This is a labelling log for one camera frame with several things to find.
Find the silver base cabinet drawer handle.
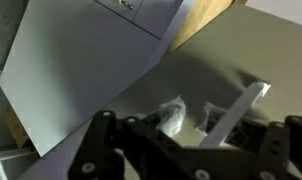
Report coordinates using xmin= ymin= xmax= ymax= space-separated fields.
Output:
xmin=118 ymin=0 xmax=135 ymax=11

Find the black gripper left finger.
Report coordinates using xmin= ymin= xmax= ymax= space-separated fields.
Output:
xmin=68 ymin=95 xmax=187 ymax=180

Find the brown cardboard box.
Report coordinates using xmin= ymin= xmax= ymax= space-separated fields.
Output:
xmin=4 ymin=108 xmax=30 ymax=150

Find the grey base cabinet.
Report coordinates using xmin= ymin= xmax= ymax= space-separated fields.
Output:
xmin=0 ymin=0 xmax=194 ymax=158

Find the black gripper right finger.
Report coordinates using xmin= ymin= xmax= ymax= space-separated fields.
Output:
xmin=197 ymin=101 xmax=302 ymax=180

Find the silver handle of unlabelled drawer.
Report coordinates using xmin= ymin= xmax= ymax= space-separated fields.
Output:
xmin=199 ymin=81 xmax=272 ymax=150

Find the beige unlabelled file drawer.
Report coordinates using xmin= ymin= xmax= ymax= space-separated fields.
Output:
xmin=100 ymin=2 xmax=302 ymax=180

